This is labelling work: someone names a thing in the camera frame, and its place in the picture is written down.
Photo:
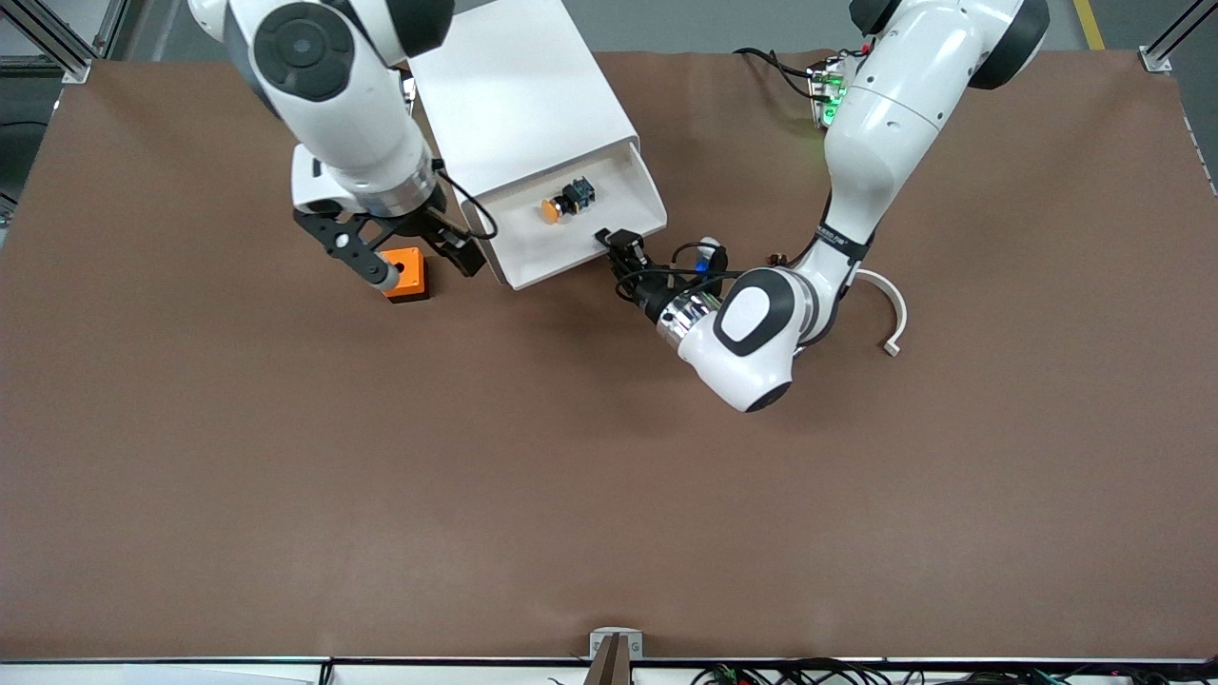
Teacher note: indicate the white C-shaped plastic clamp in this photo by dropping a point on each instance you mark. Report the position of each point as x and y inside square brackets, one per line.
[900, 314]

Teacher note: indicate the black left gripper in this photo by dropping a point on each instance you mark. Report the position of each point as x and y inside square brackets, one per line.
[650, 296]

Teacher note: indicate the orange mushroom push button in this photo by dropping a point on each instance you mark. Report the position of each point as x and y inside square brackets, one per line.
[552, 210]

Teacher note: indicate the circuit board with green lights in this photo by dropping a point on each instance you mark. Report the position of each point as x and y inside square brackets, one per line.
[828, 95]

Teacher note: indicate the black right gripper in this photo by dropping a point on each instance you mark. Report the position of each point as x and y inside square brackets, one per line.
[430, 225]

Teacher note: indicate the white drawer cabinet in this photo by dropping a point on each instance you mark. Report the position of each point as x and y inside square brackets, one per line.
[514, 86]

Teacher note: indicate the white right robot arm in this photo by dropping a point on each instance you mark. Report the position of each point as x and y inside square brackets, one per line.
[352, 124]

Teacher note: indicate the grey metal table bracket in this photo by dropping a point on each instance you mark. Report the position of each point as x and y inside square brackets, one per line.
[599, 642]

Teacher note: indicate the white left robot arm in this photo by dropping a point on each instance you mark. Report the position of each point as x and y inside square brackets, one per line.
[875, 143]

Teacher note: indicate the orange button box with hole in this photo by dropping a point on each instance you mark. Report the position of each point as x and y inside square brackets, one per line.
[409, 276]

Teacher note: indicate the aluminium frame profile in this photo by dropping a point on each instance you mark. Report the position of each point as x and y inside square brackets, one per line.
[48, 38]
[1166, 48]

